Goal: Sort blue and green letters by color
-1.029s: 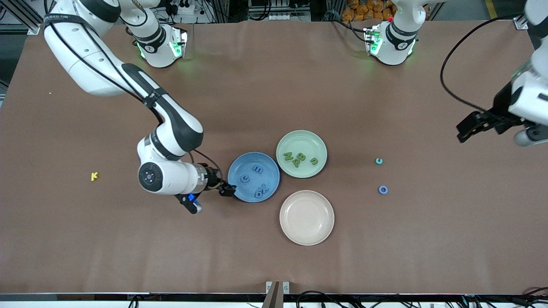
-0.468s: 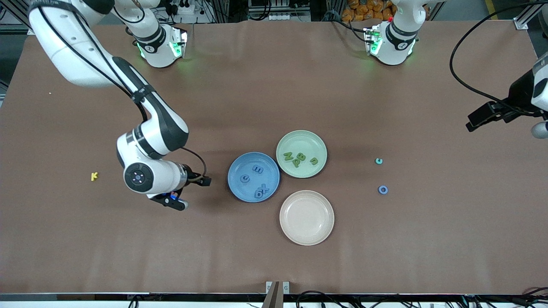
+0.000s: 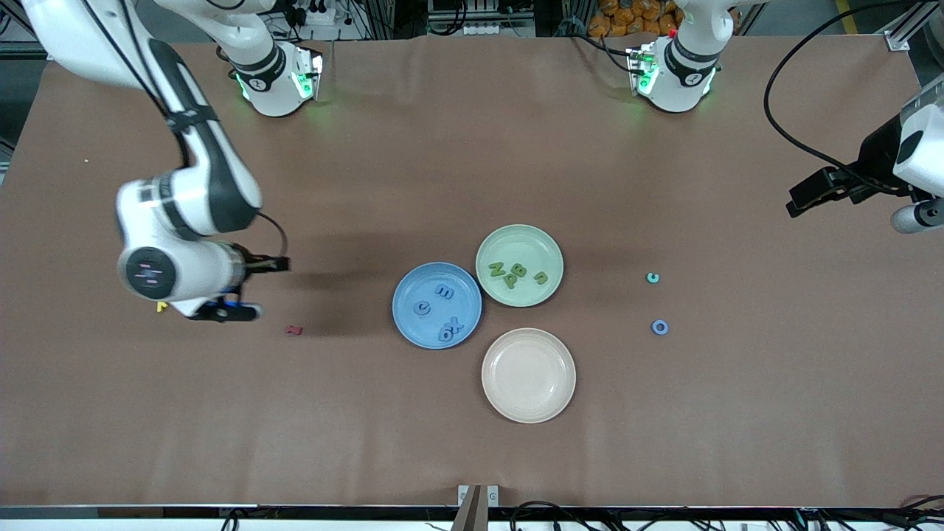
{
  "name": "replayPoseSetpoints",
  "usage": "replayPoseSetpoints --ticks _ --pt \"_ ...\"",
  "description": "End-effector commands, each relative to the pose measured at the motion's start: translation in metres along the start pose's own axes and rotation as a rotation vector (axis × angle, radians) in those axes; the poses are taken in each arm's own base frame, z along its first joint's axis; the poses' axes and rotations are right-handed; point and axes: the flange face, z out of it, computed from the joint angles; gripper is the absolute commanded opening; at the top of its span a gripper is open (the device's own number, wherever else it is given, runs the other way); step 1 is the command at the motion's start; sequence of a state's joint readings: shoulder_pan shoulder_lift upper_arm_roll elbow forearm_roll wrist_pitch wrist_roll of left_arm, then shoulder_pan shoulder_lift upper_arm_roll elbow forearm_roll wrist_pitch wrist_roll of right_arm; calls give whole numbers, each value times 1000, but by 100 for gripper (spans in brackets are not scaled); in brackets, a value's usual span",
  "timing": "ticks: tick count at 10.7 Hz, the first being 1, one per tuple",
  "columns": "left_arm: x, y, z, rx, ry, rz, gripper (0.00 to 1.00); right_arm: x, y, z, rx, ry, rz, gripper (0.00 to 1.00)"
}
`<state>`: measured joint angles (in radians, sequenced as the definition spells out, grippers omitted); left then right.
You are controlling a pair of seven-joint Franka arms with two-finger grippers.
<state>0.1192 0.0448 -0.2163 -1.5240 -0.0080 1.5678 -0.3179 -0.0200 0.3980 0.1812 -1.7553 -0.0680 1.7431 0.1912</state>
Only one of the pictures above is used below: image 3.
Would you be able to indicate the blue letter X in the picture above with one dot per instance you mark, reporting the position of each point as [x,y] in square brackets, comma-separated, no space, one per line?
[457,322]

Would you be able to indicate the blue letter G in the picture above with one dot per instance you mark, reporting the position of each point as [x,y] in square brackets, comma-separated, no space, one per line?
[416,308]

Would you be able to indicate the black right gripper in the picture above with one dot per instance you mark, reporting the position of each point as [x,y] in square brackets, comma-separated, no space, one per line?
[254,263]

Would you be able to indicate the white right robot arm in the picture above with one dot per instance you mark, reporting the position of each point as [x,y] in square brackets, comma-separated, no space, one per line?
[140,214]

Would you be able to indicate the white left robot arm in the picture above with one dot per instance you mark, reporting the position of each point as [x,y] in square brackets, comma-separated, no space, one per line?
[678,88]

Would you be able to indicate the brown table cover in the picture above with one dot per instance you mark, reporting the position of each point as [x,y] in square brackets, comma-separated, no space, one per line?
[442,162]

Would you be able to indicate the white power strip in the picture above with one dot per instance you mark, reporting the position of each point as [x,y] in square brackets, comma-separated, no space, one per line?
[498,29]
[318,16]

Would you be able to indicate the green letter B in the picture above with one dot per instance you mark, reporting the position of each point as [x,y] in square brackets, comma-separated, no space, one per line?
[519,270]

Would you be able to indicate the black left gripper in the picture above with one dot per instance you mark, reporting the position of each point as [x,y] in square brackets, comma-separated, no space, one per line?
[875,158]

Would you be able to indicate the orange fruit pile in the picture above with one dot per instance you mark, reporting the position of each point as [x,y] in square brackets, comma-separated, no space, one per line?
[627,18]

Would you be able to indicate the green plate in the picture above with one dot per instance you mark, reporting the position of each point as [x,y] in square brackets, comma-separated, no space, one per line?
[519,243]

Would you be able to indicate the beige plate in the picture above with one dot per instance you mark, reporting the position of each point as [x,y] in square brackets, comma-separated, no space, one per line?
[528,375]

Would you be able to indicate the blue letter E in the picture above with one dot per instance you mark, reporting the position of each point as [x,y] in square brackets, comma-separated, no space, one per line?
[443,292]

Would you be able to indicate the green letter P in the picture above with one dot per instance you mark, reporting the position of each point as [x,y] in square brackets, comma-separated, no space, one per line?
[508,282]

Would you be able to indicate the blue plate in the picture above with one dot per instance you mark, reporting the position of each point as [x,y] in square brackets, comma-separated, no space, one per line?
[417,332]

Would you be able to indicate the blue letter O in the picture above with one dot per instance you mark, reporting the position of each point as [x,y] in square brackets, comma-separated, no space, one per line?
[653,327]

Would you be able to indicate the green letter N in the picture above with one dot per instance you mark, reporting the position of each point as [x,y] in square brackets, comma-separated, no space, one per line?
[496,269]

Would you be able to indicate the aluminium frame rail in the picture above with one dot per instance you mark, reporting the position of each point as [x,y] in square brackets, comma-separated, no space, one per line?
[898,40]

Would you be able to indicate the blue letter Q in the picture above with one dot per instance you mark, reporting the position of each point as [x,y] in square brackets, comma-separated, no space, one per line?
[441,334]

